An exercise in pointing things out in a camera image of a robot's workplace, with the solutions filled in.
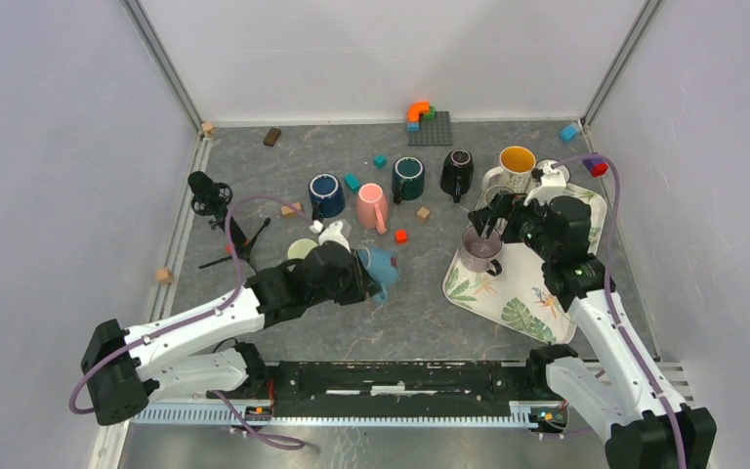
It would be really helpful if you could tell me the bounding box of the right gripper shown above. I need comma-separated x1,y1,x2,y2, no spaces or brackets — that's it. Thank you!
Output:
467,190,558,261

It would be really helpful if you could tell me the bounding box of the mauve purple mug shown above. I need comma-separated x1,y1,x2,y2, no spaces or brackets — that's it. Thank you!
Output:
458,227,503,277

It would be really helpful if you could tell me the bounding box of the light blue mug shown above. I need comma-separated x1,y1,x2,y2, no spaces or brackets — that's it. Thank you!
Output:
356,246,399,305

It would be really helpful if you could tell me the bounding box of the white floral mug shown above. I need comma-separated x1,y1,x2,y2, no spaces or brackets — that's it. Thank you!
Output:
481,146,536,193

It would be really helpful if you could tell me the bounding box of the cream white mug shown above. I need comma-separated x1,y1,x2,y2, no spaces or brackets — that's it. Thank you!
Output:
531,159,570,185

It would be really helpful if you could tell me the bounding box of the white ribbed mug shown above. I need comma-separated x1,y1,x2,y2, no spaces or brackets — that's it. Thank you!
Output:
481,186,512,206

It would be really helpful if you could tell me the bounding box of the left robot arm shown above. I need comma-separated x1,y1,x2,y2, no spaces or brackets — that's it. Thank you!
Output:
68,241,396,426

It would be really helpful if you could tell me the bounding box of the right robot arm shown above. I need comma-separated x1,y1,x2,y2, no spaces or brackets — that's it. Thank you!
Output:
468,193,717,468

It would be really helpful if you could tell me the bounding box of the light green mug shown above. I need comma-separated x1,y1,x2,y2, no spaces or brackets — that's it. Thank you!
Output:
286,238,318,260

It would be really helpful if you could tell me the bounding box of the black mug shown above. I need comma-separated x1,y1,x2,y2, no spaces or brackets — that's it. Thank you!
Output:
439,149,475,204

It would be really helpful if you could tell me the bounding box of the pink mug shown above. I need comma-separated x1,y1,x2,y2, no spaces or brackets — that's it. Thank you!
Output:
355,183,389,235

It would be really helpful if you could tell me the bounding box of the navy blue mug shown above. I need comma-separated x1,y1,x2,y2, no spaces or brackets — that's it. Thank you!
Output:
308,173,346,221

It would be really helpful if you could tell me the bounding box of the dark green mug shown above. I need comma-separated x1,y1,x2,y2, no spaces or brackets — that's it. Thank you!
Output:
392,156,426,204

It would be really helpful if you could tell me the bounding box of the small wooden cube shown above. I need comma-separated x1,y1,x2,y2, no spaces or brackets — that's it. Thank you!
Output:
416,207,431,223

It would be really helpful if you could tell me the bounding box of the red cube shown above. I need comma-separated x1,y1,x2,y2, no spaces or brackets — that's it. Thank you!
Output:
395,230,409,245

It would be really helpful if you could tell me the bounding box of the wooden block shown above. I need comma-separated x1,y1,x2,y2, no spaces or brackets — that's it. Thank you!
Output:
280,202,303,218

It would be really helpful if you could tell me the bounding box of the floral leaf tray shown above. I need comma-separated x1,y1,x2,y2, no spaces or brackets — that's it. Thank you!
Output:
442,183,607,343

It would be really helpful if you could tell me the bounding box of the teal block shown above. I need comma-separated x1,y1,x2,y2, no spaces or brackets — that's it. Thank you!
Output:
343,173,362,193

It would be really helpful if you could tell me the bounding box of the grey lego baseplate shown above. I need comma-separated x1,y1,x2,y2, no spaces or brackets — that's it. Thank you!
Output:
407,111,453,147

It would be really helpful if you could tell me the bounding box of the light blue block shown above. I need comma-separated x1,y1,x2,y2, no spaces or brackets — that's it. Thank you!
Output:
559,122,582,143

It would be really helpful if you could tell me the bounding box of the green lego brick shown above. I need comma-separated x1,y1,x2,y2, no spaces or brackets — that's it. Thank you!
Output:
421,106,436,120

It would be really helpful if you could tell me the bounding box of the purple and red block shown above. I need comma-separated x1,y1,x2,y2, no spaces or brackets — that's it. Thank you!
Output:
583,153,609,178

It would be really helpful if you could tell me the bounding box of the teal cube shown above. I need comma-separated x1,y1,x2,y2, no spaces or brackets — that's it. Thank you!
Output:
373,154,388,169

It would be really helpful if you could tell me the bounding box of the orange curved lego piece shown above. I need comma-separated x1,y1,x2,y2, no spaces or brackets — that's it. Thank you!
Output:
406,101,431,122

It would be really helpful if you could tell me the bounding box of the brown block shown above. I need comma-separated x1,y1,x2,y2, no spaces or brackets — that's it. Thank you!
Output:
263,127,282,148

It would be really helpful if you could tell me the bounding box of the corner wooden cube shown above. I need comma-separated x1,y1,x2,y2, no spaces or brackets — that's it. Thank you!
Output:
201,121,215,138

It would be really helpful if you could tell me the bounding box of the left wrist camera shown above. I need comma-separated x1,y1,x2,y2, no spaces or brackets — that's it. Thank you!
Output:
309,220,352,252

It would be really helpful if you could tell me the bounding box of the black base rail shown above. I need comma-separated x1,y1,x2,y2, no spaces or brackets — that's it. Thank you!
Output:
205,360,591,419

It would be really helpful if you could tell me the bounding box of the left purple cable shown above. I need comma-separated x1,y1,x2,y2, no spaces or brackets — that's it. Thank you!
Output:
67,195,314,451

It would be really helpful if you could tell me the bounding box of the purple cable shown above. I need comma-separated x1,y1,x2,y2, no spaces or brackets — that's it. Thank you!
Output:
549,152,688,469
67,195,314,451

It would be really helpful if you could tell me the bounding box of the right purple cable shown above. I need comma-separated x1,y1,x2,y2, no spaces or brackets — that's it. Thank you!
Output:
549,152,688,469

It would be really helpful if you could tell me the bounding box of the wooden cube by rail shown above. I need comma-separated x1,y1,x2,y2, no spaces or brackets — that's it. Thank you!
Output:
154,268,174,285

